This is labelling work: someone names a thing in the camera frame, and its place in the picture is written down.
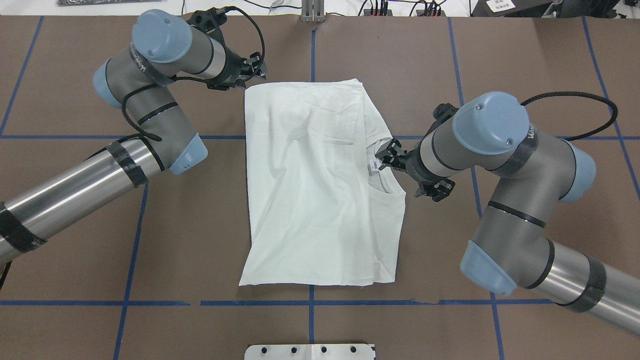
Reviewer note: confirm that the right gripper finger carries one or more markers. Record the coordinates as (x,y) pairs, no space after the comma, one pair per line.
(437,191)
(391,155)

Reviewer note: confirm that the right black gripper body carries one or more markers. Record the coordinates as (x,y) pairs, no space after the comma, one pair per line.
(413,163)

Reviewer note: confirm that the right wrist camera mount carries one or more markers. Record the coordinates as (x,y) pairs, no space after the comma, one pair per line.
(443,112)

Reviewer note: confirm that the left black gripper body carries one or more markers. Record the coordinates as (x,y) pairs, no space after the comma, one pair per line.
(233,68)

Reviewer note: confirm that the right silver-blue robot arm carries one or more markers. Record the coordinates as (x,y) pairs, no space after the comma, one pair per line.
(536,172)

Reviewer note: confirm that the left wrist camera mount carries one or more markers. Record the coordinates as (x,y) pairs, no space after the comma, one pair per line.
(209,20)

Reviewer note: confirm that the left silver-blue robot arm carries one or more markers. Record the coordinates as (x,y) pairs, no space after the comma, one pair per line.
(164,49)

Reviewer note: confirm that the white central pedestal column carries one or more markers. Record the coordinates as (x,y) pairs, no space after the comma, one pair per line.
(331,351)

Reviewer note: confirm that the white long-sleeve printed shirt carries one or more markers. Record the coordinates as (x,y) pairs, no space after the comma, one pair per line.
(322,210)

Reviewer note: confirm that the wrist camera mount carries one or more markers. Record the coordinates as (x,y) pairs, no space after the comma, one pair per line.
(209,20)
(443,112)

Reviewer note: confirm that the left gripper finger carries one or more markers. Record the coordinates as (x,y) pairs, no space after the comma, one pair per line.
(224,86)
(254,67)

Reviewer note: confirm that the aluminium frame post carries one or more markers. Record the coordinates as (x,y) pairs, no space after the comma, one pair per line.
(313,11)

